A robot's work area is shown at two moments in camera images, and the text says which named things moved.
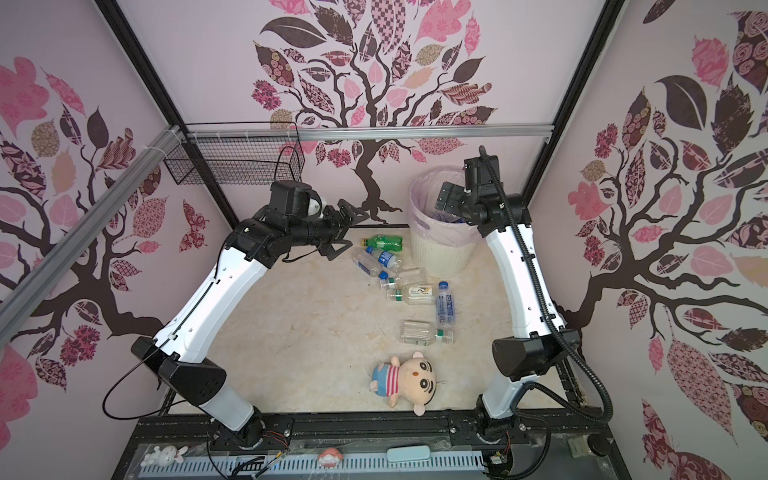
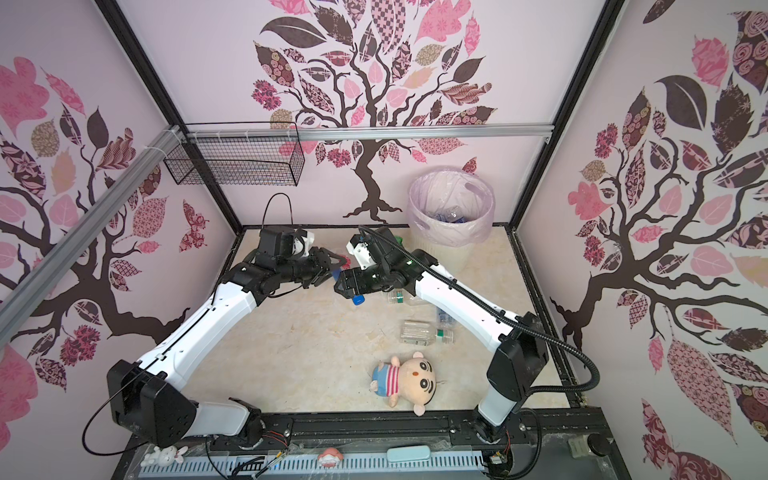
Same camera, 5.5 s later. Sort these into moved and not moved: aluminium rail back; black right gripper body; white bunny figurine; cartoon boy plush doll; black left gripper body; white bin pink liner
Moved: black right gripper body; black left gripper body
Not moved: white bunny figurine; white bin pink liner; cartoon boy plush doll; aluminium rail back
